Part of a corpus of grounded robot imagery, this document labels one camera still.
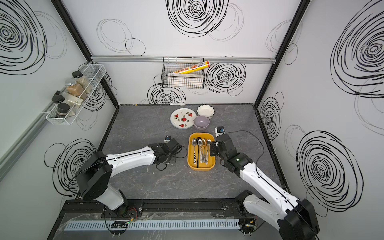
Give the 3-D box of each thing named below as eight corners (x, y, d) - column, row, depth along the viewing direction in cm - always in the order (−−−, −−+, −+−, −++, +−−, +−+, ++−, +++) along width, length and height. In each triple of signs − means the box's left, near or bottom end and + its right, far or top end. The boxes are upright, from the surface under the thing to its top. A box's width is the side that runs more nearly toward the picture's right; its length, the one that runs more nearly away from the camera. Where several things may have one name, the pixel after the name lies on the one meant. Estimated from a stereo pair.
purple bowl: (193, 131, 106) (193, 126, 101) (193, 119, 113) (193, 114, 109) (209, 131, 106) (210, 127, 101) (208, 119, 113) (209, 114, 109)
